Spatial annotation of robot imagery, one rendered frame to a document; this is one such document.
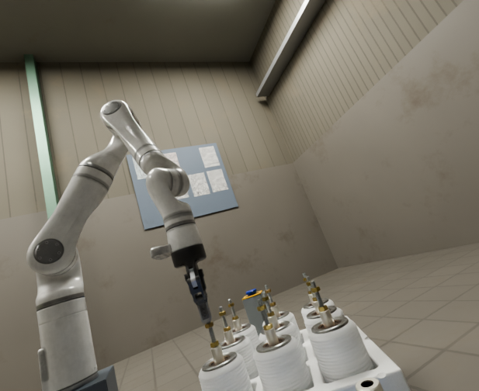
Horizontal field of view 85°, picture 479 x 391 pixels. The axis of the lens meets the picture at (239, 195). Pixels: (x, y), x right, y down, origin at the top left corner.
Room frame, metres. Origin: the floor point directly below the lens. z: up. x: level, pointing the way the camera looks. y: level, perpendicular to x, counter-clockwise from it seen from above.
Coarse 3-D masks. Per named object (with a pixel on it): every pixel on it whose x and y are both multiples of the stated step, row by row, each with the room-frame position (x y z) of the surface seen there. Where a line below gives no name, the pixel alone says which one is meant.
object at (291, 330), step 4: (292, 324) 0.70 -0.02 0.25; (288, 328) 0.68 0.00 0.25; (292, 328) 0.68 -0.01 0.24; (296, 328) 0.70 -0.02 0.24; (276, 332) 0.67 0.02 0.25; (280, 332) 0.67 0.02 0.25; (284, 332) 0.67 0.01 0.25; (288, 332) 0.67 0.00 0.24; (292, 332) 0.68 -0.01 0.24; (296, 332) 0.69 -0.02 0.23; (260, 336) 0.70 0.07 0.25; (264, 336) 0.68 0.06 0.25; (292, 336) 0.68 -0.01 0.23; (296, 336) 0.69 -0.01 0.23; (260, 340) 0.69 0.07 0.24; (264, 340) 0.68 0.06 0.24; (300, 340) 0.71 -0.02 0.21; (300, 344) 0.69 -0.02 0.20; (300, 348) 0.69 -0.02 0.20; (304, 352) 0.70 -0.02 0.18; (304, 356) 0.69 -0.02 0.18
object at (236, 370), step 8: (240, 360) 0.59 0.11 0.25; (224, 368) 0.56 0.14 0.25; (232, 368) 0.57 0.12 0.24; (240, 368) 0.58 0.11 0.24; (200, 376) 0.58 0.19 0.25; (208, 376) 0.56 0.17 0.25; (216, 376) 0.56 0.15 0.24; (224, 376) 0.56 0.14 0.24; (232, 376) 0.56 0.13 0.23; (240, 376) 0.57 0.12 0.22; (248, 376) 0.61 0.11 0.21; (200, 384) 0.58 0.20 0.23; (208, 384) 0.56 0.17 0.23; (216, 384) 0.56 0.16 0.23; (224, 384) 0.56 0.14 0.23; (232, 384) 0.56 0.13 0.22; (240, 384) 0.57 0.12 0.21; (248, 384) 0.59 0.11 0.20
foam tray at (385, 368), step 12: (312, 348) 0.72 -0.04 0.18; (372, 348) 0.61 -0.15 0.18; (312, 360) 0.65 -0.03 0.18; (372, 360) 0.58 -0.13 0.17; (384, 360) 0.55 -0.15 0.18; (312, 372) 0.60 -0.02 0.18; (372, 372) 0.52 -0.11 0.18; (384, 372) 0.51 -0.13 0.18; (396, 372) 0.50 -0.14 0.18; (252, 384) 0.65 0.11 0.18; (324, 384) 0.54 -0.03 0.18; (336, 384) 0.52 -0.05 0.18; (348, 384) 0.51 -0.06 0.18; (384, 384) 0.50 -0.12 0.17; (396, 384) 0.50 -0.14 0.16
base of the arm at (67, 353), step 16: (64, 304) 0.57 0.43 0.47; (80, 304) 0.60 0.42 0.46; (48, 320) 0.56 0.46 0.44; (64, 320) 0.57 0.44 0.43; (80, 320) 0.59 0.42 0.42; (48, 336) 0.56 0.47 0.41; (64, 336) 0.57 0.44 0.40; (80, 336) 0.59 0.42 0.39; (48, 352) 0.56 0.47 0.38; (64, 352) 0.56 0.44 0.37; (80, 352) 0.58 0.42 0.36; (48, 368) 0.56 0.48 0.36; (64, 368) 0.56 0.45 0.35; (80, 368) 0.58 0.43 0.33; (96, 368) 0.62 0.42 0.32; (48, 384) 0.56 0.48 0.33; (64, 384) 0.56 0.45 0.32; (80, 384) 0.58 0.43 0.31
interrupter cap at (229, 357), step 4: (228, 352) 0.63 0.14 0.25; (232, 352) 0.62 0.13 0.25; (224, 356) 0.62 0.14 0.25; (228, 356) 0.61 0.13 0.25; (232, 356) 0.60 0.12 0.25; (236, 356) 0.60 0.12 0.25; (212, 360) 0.62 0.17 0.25; (228, 360) 0.59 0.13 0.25; (232, 360) 0.58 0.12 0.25; (204, 364) 0.61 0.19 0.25; (208, 364) 0.61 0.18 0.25; (212, 364) 0.61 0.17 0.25; (220, 364) 0.58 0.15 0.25; (224, 364) 0.57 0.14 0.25; (204, 368) 0.59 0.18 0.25; (208, 368) 0.58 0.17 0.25; (212, 368) 0.57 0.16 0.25; (216, 368) 0.57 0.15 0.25
